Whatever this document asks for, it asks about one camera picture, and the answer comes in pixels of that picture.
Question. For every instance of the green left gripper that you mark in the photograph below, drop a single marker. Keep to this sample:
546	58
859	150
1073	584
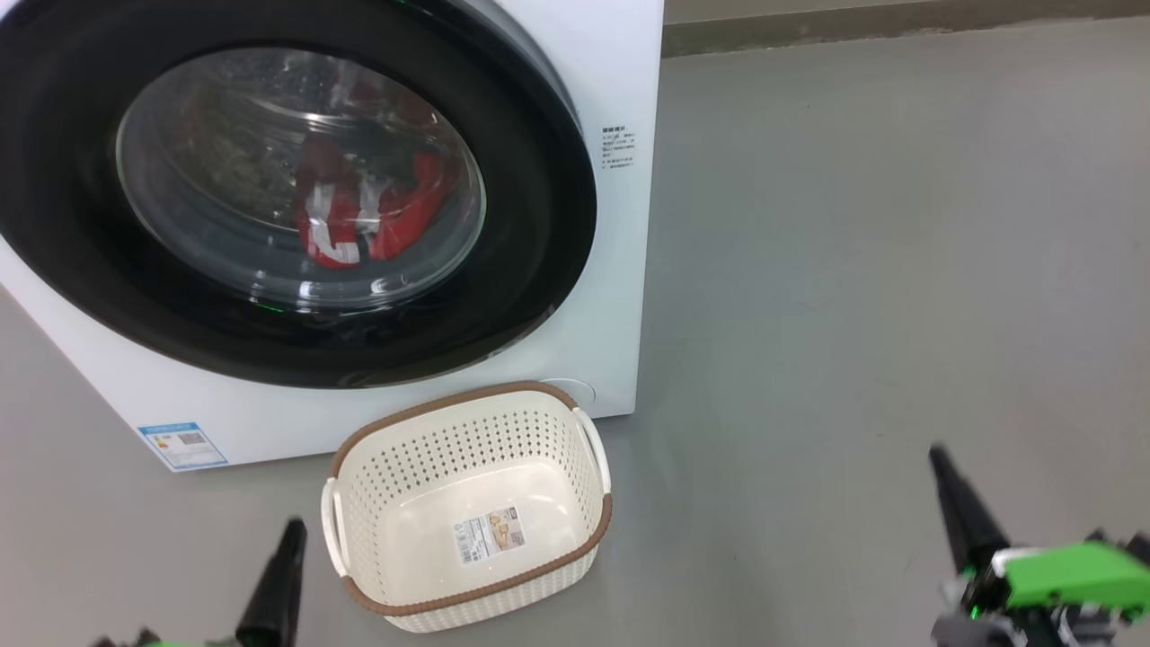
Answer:
180	644

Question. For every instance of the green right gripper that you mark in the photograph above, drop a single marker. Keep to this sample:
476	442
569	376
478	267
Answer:
1069	575

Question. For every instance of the red and white garment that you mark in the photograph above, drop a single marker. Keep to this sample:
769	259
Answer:
409	216

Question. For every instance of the black round glass washer door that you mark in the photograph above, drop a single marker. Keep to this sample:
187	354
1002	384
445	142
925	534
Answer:
539	180

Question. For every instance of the paper product label sticker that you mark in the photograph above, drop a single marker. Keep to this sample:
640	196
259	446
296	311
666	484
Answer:
490	535

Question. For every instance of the cream basket with brown rim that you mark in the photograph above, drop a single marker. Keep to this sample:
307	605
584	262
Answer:
467	431

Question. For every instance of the stainless steel washing machine drum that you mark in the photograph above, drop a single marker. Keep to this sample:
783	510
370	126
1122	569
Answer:
225	162

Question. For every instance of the white front-load washing machine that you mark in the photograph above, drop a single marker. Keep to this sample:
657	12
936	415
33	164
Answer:
620	72

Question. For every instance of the blue energy label sticker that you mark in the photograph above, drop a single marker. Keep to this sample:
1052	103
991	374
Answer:
184	445

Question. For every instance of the round drain filter cover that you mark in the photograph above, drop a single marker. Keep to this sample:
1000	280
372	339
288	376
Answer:
582	391

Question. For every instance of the printed text notice sticker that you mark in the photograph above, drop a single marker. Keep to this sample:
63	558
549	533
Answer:
618	148

